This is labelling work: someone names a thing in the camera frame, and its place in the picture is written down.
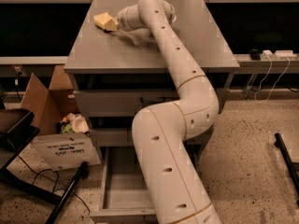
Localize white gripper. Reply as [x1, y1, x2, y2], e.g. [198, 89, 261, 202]
[117, 5, 146, 32]

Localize yellow sponge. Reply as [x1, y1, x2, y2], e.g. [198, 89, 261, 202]
[93, 12, 119, 32]

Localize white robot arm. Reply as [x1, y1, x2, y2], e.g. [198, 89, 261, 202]
[118, 0, 221, 224]

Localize grey drawer cabinet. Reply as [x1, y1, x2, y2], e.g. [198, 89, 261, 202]
[64, 0, 240, 161]

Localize grey top drawer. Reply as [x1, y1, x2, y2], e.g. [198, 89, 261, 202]
[74, 89, 178, 118]

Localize grey drawer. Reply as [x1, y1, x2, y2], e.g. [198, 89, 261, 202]
[74, 89, 178, 118]
[89, 125, 215, 147]
[90, 147, 158, 224]

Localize grey middle drawer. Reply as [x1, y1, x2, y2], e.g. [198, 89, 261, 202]
[89, 125, 215, 147]

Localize grey bottom drawer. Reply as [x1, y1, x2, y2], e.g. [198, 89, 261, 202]
[90, 147, 158, 224]

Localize brown cardboard box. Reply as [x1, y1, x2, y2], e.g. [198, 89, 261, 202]
[21, 65, 102, 171]

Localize toys in box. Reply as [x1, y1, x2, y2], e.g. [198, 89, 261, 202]
[57, 113, 89, 133]

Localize black charger on ledge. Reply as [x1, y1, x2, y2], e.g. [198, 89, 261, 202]
[249, 49, 261, 61]

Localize white power adapter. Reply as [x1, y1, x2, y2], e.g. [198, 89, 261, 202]
[262, 50, 297, 60]

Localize black bar at right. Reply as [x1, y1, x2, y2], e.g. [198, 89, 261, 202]
[275, 133, 299, 206]

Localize black stand frame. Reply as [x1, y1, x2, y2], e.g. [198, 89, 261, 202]
[0, 109, 91, 224]

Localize white cable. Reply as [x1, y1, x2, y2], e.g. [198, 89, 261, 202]
[253, 57, 292, 104]

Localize black floor cable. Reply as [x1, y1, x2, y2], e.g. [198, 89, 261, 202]
[15, 154, 92, 215]

